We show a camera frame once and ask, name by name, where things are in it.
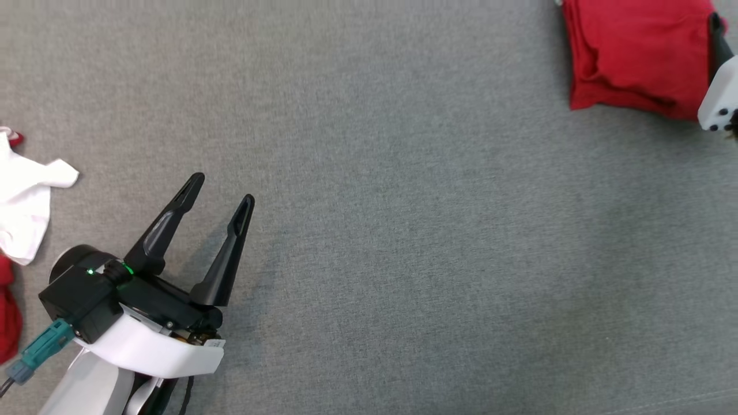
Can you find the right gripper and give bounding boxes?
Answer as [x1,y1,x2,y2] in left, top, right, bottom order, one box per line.
[698,12,738,132]

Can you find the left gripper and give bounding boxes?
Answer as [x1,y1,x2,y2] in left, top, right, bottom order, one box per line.
[75,172,255,378]

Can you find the red and white basketball jersey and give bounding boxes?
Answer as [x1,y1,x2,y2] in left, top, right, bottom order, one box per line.
[0,126,80,365]

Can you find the red shorts with white stripe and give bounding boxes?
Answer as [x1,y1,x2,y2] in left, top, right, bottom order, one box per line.
[562,0,728,120]

